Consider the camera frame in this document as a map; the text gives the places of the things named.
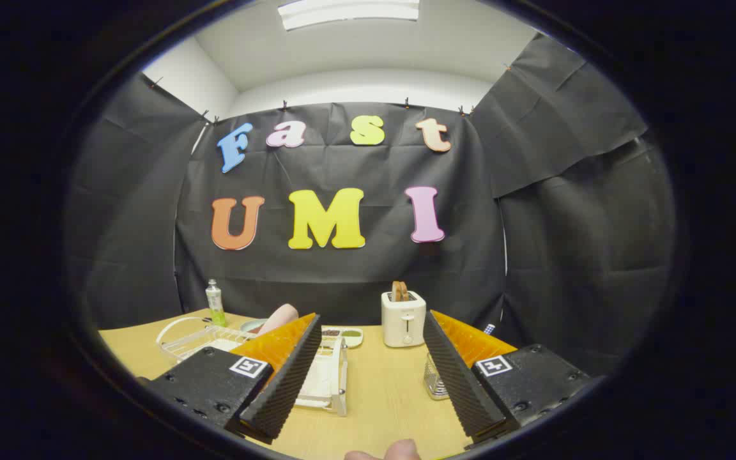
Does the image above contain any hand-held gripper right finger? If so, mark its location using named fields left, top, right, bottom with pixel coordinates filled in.
left=422, top=310, right=594, bottom=449

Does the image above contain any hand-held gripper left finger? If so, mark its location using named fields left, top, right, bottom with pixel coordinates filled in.
left=141, top=312, right=323, bottom=446

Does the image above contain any metal wire basket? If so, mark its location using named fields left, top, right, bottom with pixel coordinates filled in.
left=424, top=351, right=450, bottom=401

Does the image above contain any white dish rack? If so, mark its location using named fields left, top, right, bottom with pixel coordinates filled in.
left=155, top=316, right=349, bottom=417

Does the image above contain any pink plate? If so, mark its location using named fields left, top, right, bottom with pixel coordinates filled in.
left=258, top=303, right=300, bottom=336

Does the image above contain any white toaster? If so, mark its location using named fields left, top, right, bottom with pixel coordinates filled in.
left=381, top=291, right=427, bottom=348

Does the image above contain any green squeeze bottle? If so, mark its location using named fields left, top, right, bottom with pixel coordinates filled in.
left=206, top=279, right=228, bottom=328

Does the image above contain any ceiling light panel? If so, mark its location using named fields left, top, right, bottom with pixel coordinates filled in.
left=277, top=0, right=421, bottom=31

